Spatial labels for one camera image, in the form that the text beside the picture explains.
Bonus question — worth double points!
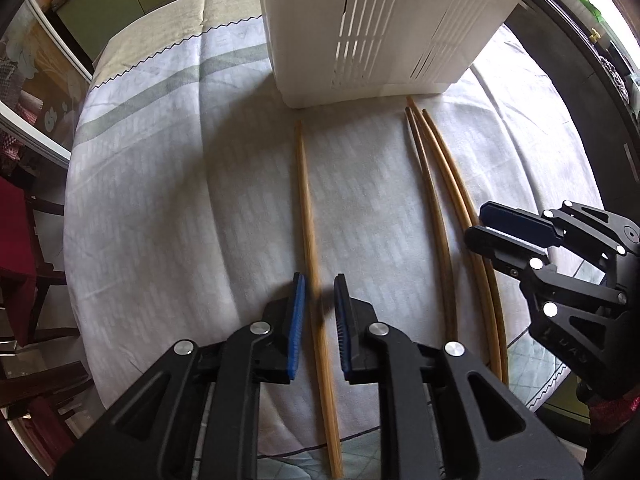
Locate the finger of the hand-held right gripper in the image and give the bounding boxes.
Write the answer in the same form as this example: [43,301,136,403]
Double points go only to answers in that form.
[463,225,628,322]
[478,200,627,262]

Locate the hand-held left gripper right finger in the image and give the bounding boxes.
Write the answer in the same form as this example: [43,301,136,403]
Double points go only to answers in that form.
[333,273,587,480]

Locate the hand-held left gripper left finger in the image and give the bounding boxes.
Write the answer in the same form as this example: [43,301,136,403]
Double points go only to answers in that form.
[50,272,307,480]

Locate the light wooden chopstick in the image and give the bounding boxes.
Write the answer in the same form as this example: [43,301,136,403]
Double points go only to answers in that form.
[294,119,346,480]

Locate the white plastic utensil holder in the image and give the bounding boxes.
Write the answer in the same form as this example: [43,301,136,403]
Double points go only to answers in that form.
[253,0,549,110]

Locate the person's right forearm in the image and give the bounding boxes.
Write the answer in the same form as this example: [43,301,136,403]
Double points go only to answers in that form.
[582,389,640,480]

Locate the dark sink base cabinets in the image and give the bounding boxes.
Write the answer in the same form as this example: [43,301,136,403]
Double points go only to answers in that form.
[502,0,640,221]

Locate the grey green patterned tablecloth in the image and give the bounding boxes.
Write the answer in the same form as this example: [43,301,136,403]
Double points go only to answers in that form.
[62,0,606,480]

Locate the dark scrubbing cloth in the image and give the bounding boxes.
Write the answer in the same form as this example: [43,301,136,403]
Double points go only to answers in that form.
[599,52,631,101]

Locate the green sponge tray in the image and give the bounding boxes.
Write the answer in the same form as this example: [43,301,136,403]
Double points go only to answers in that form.
[570,0,608,23]

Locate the dark wooden chair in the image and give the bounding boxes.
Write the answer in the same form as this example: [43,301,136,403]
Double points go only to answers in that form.
[0,327,96,466]

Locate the glass sliding door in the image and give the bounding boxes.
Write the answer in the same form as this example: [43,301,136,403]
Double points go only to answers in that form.
[0,0,96,168]

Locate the green base cabinets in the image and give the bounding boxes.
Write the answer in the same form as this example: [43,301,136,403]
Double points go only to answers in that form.
[52,0,261,73]

